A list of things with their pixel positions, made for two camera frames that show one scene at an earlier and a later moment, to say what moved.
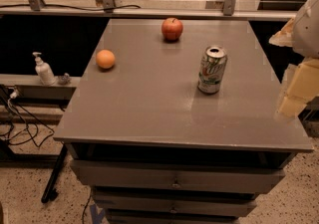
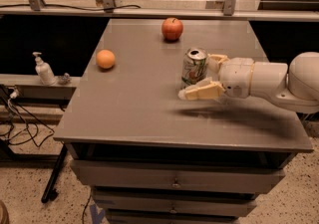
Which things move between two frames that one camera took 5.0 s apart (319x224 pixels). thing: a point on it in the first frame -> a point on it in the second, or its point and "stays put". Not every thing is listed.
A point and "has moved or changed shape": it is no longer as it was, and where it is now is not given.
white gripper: [308, 30] -> [236, 77]
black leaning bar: [50, 192] stays put
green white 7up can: [212, 68] has moved or changed shape
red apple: [171, 29] stays put
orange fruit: [105, 59] stays put
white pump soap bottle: [44, 71] stays put
